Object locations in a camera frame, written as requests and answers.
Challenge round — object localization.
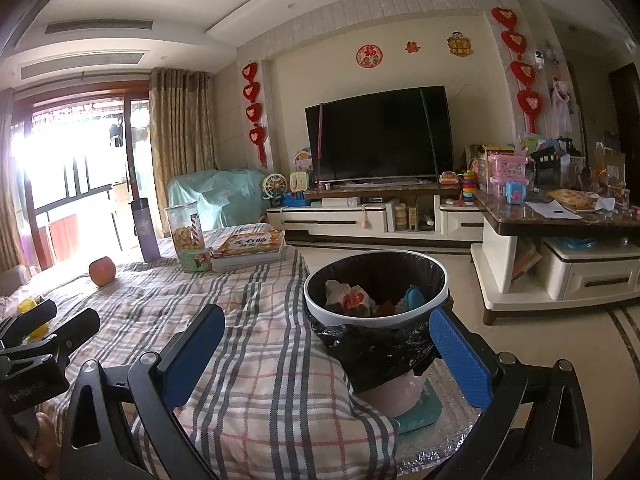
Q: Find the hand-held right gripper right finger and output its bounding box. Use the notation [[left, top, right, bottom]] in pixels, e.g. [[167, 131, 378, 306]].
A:
[[429, 307, 593, 480]]

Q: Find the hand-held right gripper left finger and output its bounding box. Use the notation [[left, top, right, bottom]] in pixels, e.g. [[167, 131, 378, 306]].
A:
[[59, 304, 227, 480]]

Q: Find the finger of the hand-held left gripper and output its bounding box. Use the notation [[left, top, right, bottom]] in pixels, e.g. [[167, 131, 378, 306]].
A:
[[0, 299, 58, 346], [0, 308, 101, 368]]

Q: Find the white rimmed trash bin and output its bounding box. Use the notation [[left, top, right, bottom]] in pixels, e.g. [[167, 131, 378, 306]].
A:
[[303, 251, 451, 418]]

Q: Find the yellow plastic container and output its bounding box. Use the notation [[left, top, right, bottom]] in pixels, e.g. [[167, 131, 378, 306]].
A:
[[17, 297, 51, 338]]

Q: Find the plaid blanket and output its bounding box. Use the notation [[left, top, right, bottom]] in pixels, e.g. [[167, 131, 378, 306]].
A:
[[0, 227, 401, 480]]

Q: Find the teal stand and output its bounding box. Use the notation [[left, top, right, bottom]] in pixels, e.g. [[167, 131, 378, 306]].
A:
[[395, 377, 443, 436]]

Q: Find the red apple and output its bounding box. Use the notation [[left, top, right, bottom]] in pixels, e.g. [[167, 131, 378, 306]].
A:
[[89, 256, 117, 288]]

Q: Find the green snack box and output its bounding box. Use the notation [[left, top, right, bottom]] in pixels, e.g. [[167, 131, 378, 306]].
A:
[[179, 249, 215, 273]]

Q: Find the white paged book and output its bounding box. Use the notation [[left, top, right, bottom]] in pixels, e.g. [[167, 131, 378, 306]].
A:
[[210, 247, 288, 273]]

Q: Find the marble top side table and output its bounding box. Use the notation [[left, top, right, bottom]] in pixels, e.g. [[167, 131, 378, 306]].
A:
[[470, 190, 640, 326]]

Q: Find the clear cookie jar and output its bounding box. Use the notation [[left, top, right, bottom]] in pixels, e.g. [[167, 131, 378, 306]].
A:
[[165, 201, 207, 253]]

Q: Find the purple water bottle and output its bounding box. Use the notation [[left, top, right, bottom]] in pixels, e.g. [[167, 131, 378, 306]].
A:
[[129, 198, 162, 263]]

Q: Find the brown curtain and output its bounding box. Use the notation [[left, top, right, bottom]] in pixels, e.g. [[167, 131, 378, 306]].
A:
[[0, 87, 26, 273]]

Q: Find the balcony sliding door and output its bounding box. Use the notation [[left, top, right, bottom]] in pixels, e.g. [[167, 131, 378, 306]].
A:
[[12, 95, 151, 266]]

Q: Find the teal covered armchair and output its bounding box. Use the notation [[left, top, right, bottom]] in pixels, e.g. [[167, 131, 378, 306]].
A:
[[165, 167, 271, 231]]

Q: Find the white paper sheet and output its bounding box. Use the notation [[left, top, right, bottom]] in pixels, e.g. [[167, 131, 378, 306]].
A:
[[525, 200, 583, 220]]

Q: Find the white television cabinet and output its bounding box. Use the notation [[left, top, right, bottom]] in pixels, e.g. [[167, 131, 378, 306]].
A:
[[265, 187, 486, 251]]

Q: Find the small white desk fan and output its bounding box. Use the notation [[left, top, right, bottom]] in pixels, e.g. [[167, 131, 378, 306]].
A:
[[261, 172, 287, 208]]

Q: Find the pink plastic box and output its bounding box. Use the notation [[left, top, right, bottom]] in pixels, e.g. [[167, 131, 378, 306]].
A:
[[487, 154, 531, 196]]

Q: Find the yellow printed tray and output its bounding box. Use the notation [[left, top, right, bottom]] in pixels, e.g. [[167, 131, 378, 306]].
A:
[[546, 189, 596, 211]]

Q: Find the beige curtain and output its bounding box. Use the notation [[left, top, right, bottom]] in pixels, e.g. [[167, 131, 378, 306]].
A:
[[149, 67, 218, 241]]

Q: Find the black television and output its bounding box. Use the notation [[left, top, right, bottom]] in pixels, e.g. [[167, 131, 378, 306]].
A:
[[305, 85, 455, 184]]

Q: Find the dark wooden door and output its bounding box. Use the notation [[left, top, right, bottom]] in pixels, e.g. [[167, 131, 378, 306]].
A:
[[607, 62, 640, 161]]

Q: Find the ceiling air vent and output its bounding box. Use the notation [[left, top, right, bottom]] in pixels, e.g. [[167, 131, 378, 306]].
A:
[[44, 19, 155, 36]]

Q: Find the stacking ring toy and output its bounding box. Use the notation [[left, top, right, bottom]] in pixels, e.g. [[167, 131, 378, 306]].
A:
[[460, 170, 478, 206]]

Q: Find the red heart string decoration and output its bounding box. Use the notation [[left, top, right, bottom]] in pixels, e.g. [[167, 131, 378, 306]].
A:
[[491, 6, 545, 133], [241, 62, 268, 168]]

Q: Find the yellow cartoon wall sticker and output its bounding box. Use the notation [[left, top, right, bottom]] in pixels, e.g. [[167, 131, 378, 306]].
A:
[[446, 31, 473, 57]]

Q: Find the round red wall decoration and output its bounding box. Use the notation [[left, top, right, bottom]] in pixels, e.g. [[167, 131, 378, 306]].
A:
[[356, 44, 383, 68]]

